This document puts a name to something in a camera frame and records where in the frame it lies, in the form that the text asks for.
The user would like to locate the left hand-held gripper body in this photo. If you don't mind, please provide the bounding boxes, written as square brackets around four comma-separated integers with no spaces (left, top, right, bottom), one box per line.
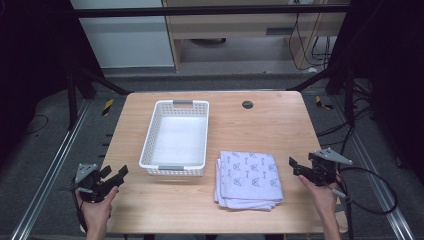
[74,162,118,203]

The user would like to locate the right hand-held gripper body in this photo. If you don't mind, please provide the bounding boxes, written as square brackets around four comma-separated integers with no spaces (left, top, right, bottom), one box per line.
[307,147,354,187]

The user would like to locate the person's left hand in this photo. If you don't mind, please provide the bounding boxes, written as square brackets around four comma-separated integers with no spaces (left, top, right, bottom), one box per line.
[75,185,120,230]

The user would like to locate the person's right hand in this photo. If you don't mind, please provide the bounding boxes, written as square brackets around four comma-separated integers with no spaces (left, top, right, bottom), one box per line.
[297,174,342,218]

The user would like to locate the folded light purple patterned towel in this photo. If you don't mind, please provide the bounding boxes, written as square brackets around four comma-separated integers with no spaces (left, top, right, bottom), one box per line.
[213,150,285,212]

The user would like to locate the white plastic basket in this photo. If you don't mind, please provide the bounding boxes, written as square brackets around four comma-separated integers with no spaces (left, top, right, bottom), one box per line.
[138,99,211,177]

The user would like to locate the black yellow striped tape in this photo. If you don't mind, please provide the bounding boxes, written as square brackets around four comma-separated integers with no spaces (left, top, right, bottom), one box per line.
[315,95,335,111]
[101,98,115,117]

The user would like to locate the black metal stand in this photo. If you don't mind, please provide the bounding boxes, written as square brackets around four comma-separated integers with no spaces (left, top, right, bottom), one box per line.
[65,63,132,132]
[287,61,356,126]

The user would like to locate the black curtain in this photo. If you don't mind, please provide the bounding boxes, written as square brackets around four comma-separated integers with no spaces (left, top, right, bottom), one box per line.
[324,0,424,184]
[0,0,104,161]

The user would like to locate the white cabinet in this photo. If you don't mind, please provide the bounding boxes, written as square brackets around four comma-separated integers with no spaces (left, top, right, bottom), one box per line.
[69,0,176,70]

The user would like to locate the light wooden desk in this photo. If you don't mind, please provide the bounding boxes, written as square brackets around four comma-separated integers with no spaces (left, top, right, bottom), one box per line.
[161,0,352,72]

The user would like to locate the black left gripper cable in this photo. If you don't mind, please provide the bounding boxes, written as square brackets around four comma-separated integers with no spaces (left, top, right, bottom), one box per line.
[70,184,89,233]

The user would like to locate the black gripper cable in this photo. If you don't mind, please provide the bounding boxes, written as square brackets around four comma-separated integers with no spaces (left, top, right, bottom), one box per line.
[70,184,89,233]
[331,165,399,240]

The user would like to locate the silver metal floor rail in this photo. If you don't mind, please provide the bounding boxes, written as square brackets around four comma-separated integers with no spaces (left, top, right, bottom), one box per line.
[331,95,417,240]
[10,99,92,240]

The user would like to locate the black floor cables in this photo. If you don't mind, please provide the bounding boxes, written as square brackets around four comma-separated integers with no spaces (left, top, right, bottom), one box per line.
[315,79,376,148]

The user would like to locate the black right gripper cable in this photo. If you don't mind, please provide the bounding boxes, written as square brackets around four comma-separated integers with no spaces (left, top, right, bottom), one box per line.
[331,165,399,240]

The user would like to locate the thin black floor cable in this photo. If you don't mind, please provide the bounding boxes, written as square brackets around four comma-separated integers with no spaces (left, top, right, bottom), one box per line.
[23,114,50,135]

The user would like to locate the black hanging cables bundle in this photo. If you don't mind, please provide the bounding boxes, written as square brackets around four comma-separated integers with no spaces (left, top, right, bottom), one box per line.
[287,12,332,72]

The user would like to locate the black horizontal frame bar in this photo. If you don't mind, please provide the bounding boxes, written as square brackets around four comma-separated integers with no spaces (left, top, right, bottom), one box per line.
[73,4,352,19]

